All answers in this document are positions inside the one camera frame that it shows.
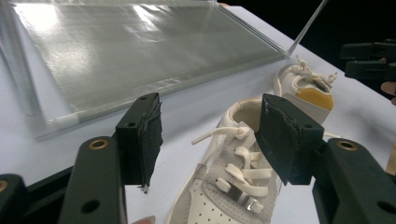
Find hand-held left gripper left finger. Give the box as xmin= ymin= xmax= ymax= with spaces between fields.
xmin=57 ymin=92 xmax=164 ymax=224

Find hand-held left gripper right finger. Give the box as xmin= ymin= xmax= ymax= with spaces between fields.
xmin=254 ymin=93 xmax=396 ymax=224

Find white sneaker with yellow insole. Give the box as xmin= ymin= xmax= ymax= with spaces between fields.
xmin=273 ymin=55 xmax=342 ymax=140

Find white lace-up sneaker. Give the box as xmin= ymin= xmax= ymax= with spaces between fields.
xmin=165 ymin=96 xmax=283 ymax=224

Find clear plastic shoe box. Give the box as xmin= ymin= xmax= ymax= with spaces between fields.
xmin=0 ymin=0 xmax=330 ymax=139

